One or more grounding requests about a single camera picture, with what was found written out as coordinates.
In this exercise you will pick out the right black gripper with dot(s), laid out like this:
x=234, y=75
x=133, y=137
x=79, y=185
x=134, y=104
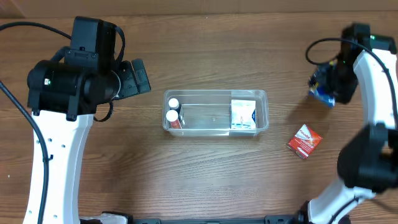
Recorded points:
x=337, y=82

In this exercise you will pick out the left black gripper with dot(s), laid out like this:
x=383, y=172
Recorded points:
x=129, y=81

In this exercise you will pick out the blue yellow medicine box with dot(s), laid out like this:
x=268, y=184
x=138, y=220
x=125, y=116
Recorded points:
x=318, y=85

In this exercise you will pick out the black bottle white cap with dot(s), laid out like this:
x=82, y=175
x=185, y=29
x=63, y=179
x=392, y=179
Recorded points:
x=174, y=104

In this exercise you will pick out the orange tube white cap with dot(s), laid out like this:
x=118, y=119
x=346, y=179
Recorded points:
x=173, y=118

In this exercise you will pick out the red Panadol box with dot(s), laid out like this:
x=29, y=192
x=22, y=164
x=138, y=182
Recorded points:
x=304, y=142

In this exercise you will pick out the white blue medicine box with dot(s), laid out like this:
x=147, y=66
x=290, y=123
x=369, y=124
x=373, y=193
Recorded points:
x=243, y=114

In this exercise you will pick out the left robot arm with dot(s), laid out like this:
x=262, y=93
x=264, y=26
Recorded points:
x=63, y=99

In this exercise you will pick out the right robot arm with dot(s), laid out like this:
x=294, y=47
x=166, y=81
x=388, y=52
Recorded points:
x=367, y=165

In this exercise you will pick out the clear plastic container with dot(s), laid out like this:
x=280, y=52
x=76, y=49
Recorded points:
x=208, y=112

